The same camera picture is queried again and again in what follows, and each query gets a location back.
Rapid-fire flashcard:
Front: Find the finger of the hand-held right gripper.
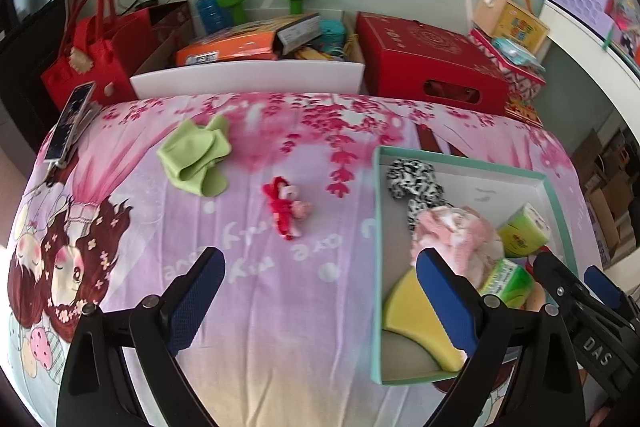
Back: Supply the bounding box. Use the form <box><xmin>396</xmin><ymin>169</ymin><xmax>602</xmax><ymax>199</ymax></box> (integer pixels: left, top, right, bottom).
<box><xmin>532</xmin><ymin>252</ymin><xmax>591</xmax><ymax>323</ymax></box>
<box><xmin>584</xmin><ymin>265</ymin><xmax>626</xmax><ymax>313</ymax></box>

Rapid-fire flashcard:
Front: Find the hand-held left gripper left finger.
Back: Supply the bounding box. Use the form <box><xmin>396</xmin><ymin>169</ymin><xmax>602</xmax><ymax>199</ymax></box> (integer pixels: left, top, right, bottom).
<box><xmin>57</xmin><ymin>247</ymin><xmax>227</xmax><ymax>427</ymax></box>

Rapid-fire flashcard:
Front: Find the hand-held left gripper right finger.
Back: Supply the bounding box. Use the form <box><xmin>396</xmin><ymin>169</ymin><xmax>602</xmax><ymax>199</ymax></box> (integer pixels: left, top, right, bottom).
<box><xmin>416</xmin><ymin>248</ymin><xmax>586</xmax><ymax>427</ymax></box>

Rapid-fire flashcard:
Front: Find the yellow green sponge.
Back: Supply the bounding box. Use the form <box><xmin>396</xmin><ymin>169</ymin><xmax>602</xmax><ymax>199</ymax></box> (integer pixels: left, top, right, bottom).
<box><xmin>382</xmin><ymin>267</ymin><xmax>468</xmax><ymax>373</ymax></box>

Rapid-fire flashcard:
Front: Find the green barcode packet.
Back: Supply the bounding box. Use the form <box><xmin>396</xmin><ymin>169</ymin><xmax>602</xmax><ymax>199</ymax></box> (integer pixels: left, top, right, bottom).
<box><xmin>477</xmin><ymin>257</ymin><xmax>536</xmax><ymax>310</ymax></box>

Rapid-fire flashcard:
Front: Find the green tissue packet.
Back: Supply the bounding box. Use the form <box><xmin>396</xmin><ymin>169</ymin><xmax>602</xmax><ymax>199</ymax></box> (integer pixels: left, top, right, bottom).
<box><xmin>497</xmin><ymin>202</ymin><xmax>552</xmax><ymax>258</ymax></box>

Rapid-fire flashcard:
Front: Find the pink white fluffy towel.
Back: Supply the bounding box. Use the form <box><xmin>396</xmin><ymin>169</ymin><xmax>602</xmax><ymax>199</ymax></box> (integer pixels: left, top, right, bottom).
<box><xmin>410</xmin><ymin>206</ymin><xmax>503</xmax><ymax>293</ymax></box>

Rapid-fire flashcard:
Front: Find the teal shallow box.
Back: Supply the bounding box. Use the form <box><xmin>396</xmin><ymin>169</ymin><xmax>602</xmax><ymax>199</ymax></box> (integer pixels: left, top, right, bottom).
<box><xmin>370</xmin><ymin>146</ymin><xmax>581</xmax><ymax>387</ymax></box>

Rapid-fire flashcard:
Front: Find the black white spotted scrunchie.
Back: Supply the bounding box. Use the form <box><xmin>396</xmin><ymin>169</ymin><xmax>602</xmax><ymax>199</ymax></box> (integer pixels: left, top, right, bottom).
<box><xmin>386</xmin><ymin>158</ymin><xmax>453</xmax><ymax>233</ymax></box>

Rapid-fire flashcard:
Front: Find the cardboard box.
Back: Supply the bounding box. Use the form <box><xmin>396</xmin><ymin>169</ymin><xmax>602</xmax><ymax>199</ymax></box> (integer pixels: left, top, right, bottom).
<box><xmin>572</xmin><ymin>127</ymin><xmax>640</xmax><ymax>268</ymax></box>

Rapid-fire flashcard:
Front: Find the red pink plush toy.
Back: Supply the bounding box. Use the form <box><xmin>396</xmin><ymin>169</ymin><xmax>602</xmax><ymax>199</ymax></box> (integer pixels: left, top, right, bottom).
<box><xmin>262</xmin><ymin>176</ymin><xmax>314</xmax><ymax>240</ymax></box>

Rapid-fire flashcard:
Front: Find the light green cloth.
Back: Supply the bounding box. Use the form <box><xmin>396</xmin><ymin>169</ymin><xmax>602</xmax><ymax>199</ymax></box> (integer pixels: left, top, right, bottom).
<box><xmin>156</xmin><ymin>114</ymin><xmax>233</xmax><ymax>198</ymax></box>

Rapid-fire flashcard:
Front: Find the red white patterned box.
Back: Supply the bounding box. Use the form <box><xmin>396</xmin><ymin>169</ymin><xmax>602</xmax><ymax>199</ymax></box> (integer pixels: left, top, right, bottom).
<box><xmin>469</xmin><ymin>28</ymin><xmax>547</xmax><ymax>108</ymax></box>

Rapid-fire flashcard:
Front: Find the white phone stand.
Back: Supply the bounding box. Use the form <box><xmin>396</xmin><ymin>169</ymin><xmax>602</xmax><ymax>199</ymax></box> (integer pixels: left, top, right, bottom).
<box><xmin>50</xmin><ymin>102</ymin><xmax>101</xmax><ymax>170</ymax></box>

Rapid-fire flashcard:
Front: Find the smartphone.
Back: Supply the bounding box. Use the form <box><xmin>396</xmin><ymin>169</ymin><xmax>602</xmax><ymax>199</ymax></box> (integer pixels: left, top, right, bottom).
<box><xmin>44</xmin><ymin>82</ymin><xmax>96</xmax><ymax>164</ymax></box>

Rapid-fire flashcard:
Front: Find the blue wipes packet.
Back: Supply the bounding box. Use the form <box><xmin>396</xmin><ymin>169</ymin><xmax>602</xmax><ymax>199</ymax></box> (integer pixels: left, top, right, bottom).
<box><xmin>492</xmin><ymin>36</ymin><xmax>546</xmax><ymax>70</ymax></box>

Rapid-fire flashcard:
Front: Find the white storage box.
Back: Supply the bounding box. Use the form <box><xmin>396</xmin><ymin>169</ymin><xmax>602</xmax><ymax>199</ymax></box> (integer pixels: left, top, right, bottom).
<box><xmin>129</xmin><ymin>9</ymin><xmax>368</xmax><ymax>98</ymax></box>

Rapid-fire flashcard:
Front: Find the white desk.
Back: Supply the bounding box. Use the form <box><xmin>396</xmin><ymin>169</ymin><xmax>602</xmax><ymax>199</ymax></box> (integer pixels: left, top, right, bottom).
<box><xmin>537</xmin><ymin>0</ymin><xmax>640</xmax><ymax>98</ymax></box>

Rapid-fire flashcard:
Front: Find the orange carton box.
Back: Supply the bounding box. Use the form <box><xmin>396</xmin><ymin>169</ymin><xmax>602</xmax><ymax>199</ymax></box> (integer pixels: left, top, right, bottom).
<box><xmin>175</xmin><ymin>21</ymin><xmax>281</xmax><ymax>66</ymax></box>

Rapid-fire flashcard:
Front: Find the large red gift box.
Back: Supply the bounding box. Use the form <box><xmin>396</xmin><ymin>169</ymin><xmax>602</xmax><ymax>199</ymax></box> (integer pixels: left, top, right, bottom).
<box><xmin>356</xmin><ymin>11</ymin><xmax>511</xmax><ymax>116</ymax></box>

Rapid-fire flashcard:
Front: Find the red felt handbag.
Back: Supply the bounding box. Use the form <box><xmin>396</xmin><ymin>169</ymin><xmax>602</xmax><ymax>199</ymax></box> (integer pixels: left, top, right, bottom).
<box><xmin>40</xmin><ymin>0</ymin><xmax>138</xmax><ymax>108</ymax></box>

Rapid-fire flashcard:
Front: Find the colourful picture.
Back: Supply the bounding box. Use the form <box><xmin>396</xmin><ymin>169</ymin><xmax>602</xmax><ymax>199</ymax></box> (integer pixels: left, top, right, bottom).
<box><xmin>602</xmin><ymin>0</ymin><xmax>640</xmax><ymax>62</ymax></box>

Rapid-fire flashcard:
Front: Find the dark red paper bag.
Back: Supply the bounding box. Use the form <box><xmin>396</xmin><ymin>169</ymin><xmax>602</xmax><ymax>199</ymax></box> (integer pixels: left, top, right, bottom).
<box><xmin>107</xmin><ymin>1</ymin><xmax>196</xmax><ymax>75</ymax></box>

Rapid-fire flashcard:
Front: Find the blue liquid plastic bottle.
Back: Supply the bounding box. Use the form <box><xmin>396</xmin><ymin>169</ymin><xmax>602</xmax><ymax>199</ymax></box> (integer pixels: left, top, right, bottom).
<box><xmin>194</xmin><ymin>0</ymin><xmax>226</xmax><ymax>35</ymax></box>

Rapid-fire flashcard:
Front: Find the grey black box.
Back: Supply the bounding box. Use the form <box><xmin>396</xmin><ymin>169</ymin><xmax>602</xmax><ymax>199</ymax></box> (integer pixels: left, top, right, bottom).
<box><xmin>275</xmin><ymin>13</ymin><xmax>323</xmax><ymax>58</ymax></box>

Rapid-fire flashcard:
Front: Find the teal round container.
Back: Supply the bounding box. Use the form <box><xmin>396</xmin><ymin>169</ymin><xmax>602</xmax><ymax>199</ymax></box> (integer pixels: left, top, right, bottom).
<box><xmin>317</xmin><ymin>19</ymin><xmax>347</xmax><ymax>52</ymax></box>

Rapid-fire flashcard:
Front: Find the yellow carton with handle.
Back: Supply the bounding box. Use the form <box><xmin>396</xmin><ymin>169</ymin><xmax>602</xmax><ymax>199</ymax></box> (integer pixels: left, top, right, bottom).
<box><xmin>472</xmin><ymin>0</ymin><xmax>551</xmax><ymax>55</ymax></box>

